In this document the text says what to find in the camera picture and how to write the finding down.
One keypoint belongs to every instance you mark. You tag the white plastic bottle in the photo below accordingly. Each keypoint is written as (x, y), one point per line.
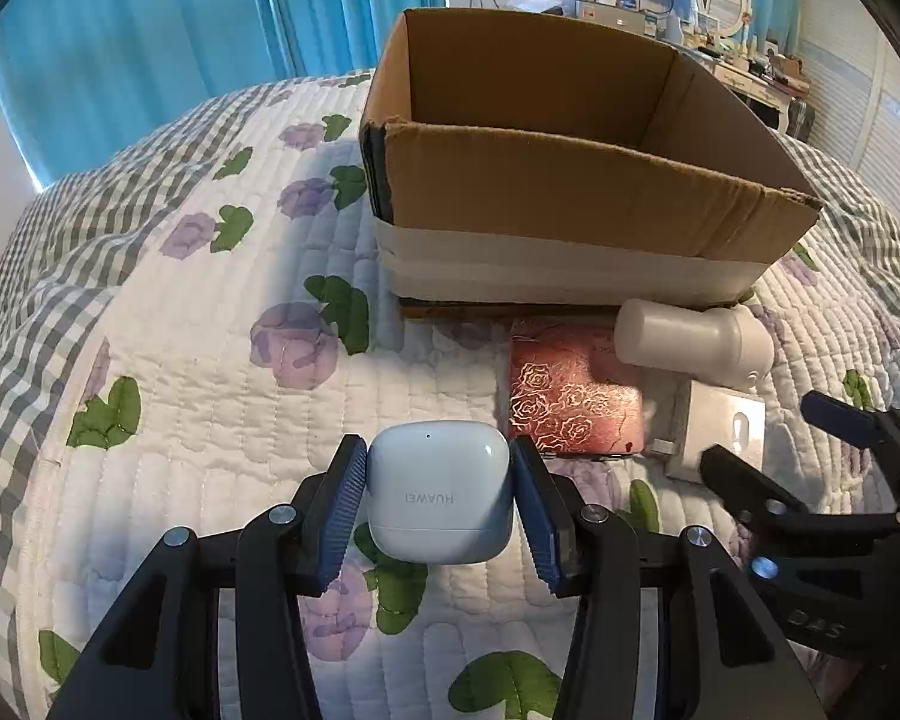
(682, 337)

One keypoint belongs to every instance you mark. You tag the cluttered television cabinet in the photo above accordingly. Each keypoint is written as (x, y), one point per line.
(600, 11)

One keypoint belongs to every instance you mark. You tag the white dressing table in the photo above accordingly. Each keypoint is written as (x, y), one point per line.
(757, 86)

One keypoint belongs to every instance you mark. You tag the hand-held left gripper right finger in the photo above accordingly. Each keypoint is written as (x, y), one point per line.
(536, 519)

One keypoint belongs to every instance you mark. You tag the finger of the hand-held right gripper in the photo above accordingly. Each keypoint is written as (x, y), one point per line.
(827, 410)
(735, 476)

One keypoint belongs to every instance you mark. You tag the brown cardboard box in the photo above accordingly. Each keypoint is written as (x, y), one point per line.
(570, 187)

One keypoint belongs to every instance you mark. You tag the red rose-patterned box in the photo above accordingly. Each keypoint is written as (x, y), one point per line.
(570, 390)

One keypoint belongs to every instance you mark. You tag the blue curtain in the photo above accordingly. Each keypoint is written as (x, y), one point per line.
(157, 30)

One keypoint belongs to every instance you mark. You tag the small grey packaging box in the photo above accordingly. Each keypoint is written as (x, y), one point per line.
(724, 424)

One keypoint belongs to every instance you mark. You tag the white louvered wardrobe door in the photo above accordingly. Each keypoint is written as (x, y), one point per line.
(870, 105)

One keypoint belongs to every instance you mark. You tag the floral quilted bedspread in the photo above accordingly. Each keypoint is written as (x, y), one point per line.
(195, 352)

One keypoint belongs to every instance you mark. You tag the small white vase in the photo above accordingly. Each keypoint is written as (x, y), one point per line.
(672, 30)

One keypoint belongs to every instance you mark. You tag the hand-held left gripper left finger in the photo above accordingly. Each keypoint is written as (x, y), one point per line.
(341, 517)

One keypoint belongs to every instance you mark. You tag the pale blue earbuds case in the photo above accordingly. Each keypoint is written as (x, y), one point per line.
(439, 491)

